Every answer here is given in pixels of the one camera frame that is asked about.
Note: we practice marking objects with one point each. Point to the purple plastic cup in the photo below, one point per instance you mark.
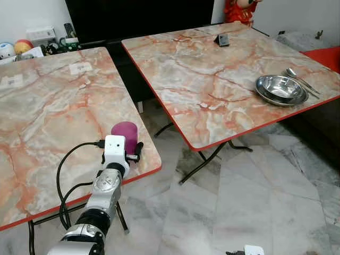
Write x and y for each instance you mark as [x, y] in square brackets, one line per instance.
[127, 134]

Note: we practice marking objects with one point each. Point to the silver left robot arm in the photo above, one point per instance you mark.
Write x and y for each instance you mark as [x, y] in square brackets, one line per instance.
[106, 184]

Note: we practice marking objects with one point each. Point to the black folding table legs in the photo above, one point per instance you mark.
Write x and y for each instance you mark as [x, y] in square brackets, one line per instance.
[123, 220]
[204, 164]

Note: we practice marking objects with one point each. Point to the white paper label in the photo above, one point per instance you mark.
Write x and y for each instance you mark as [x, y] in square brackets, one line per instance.
[81, 68]
[10, 81]

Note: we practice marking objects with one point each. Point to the green mug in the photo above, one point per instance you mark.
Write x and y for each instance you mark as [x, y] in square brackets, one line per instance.
[70, 43]

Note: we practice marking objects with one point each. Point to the black television screen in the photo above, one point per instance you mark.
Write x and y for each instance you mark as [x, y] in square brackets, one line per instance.
[138, 18]

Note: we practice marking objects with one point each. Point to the small black box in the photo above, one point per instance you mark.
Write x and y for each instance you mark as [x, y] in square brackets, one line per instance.
[222, 40]

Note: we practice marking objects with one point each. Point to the black remote control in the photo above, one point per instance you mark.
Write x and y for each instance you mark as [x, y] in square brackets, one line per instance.
[68, 29]

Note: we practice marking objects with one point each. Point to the stainless steel bowl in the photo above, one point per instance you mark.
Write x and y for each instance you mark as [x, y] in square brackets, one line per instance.
[280, 89]

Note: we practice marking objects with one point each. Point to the orange round toy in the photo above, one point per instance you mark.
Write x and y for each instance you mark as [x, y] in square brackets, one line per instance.
[23, 46]

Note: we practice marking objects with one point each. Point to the red cushion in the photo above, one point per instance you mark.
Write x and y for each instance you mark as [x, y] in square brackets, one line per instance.
[324, 57]

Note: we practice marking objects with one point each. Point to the white round toy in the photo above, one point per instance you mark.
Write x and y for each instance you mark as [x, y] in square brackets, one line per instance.
[6, 50]

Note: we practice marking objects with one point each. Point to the stainless steel spoon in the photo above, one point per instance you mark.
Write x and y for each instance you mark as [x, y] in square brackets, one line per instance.
[290, 73]

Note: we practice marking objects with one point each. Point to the red figurine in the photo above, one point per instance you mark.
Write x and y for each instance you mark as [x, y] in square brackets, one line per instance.
[241, 11]

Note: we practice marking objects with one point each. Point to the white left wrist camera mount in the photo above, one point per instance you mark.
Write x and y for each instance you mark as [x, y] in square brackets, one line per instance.
[113, 147]

